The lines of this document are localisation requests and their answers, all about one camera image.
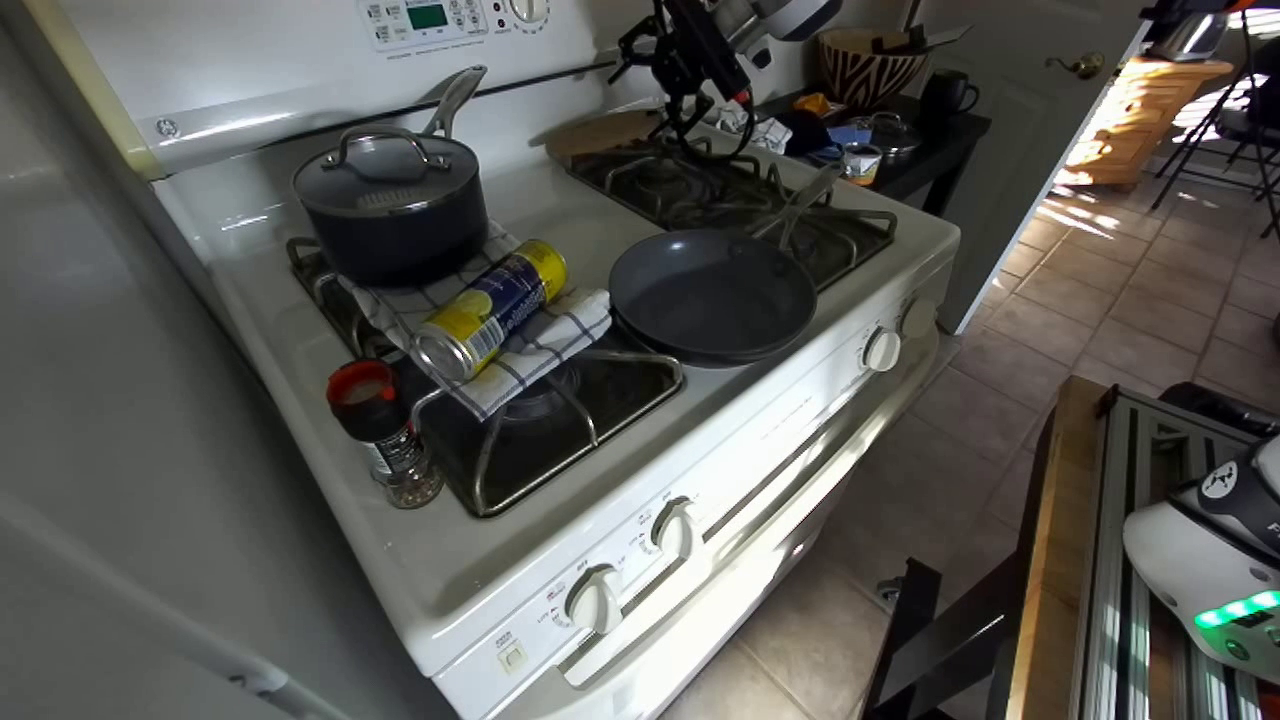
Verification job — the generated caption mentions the small white cup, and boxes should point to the small white cup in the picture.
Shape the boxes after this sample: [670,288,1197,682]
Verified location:
[837,143,888,189]

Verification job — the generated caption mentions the woven patterned basket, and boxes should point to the woven patterned basket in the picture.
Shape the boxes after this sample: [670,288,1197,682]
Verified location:
[813,28,930,113]

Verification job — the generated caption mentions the wooden edged metal cart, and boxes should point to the wooden edged metal cart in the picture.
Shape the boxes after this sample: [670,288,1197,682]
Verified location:
[983,375,1280,720]

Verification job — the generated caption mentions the black metal stand frame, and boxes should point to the black metal stand frame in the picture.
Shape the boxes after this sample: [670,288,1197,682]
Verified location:
[854,553,1055,720]

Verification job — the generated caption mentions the black burner grate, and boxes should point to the black burner grate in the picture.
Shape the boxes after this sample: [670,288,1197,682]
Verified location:
[411,347,692,522]
[285,235,404,366]
[558,132,795,233]
[752,198,899,292]

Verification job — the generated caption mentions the white gas stove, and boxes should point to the white gas stove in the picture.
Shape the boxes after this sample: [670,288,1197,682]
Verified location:
[17,0,965,720]

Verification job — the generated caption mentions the black side table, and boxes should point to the black side table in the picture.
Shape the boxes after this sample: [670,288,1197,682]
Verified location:
[757,94,991,215]

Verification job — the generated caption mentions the yellow and blue can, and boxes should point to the yellow and blue can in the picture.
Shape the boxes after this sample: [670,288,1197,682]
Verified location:
[407,235,574,389]

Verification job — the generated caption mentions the crumpled foil wrapper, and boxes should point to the crumpled foil wrapper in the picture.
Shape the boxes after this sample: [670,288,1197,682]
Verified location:
[716,99,798,155]

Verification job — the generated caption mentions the dark frying pan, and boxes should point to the dark frying pan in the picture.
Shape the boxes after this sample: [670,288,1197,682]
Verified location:
[603,169,843,370]

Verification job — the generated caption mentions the tan cushioned furniture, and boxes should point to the tan cushioned furniture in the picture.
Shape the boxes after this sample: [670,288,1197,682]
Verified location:
[1062,51,1234,191]

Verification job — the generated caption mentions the white stove burner knob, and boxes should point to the white stove burner knob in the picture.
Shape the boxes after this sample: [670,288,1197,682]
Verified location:
[860,326,908,382]
[643,494,700,565]
[558,560,626,639]

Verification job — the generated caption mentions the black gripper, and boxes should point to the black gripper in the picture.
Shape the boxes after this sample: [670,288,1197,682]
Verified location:
[654,0,758,148]

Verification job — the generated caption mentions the black mug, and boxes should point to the black mug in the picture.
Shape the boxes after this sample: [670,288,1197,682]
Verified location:
[919,70,983,132]

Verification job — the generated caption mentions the glass pot lid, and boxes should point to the glass pot lid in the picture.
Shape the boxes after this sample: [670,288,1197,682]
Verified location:
[291,123,482,215]

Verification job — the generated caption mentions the dark chair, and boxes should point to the dark chair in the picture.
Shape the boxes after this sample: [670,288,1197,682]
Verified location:
[1151,23,1280,244]

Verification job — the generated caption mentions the white striped dish towel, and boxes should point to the white striped dish towel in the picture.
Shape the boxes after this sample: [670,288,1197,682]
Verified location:
[336,233,614,420]

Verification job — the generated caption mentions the grey door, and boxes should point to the grey door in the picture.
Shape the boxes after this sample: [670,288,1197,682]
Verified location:
[930,0,1154,335]

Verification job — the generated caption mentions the dark pot with handle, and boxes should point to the dark pot with handle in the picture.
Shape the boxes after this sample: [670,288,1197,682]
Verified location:
[291,61,493,288]

